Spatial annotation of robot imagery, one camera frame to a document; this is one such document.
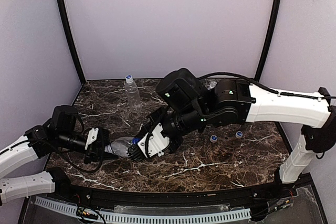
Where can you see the white blue bottle cap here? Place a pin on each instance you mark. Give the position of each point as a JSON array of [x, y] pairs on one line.
[[239, 134]]

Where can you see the blue label water bottle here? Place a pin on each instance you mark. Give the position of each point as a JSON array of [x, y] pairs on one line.
[[210, 84]]

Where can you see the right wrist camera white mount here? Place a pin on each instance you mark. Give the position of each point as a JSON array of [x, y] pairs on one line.
[[157, 144]]

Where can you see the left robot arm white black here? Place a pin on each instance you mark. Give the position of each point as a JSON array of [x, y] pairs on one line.
[[64, 130]]

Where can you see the left black frame post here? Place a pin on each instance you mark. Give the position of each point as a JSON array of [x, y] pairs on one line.
[[70, 41]]

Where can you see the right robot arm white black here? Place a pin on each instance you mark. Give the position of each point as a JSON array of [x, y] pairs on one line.
[[236, 99]]

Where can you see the black front table rail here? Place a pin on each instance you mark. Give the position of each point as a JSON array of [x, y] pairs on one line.
[[164, 185]]

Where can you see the clear bottle at back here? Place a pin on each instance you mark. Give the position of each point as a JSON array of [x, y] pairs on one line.
[[133, 95]]

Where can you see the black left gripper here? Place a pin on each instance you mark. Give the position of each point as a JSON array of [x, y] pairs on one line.
[[99, 146]]

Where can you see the black frame post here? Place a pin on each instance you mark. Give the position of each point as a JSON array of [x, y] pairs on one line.
[[70, 41], [268, 39]]

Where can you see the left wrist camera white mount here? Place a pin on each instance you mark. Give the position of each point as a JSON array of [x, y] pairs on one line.
[[91, 137]]

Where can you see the solid blue bottle cap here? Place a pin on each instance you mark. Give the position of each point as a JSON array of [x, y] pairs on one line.
[[135, 140]]

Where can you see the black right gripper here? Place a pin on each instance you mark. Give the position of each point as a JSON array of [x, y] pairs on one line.
[[151, 126]]

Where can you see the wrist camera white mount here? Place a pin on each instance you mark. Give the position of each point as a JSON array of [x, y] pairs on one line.
[[157, 144], [91, 137]]

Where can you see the right black frame post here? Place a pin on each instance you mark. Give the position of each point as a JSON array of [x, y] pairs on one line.
[[268, 39]]

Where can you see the pepsi label bottle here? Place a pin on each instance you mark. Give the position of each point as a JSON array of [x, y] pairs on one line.
[[119, 147]]

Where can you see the white slotted cable duct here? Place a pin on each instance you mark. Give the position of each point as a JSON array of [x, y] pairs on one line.
[[129, 214]]

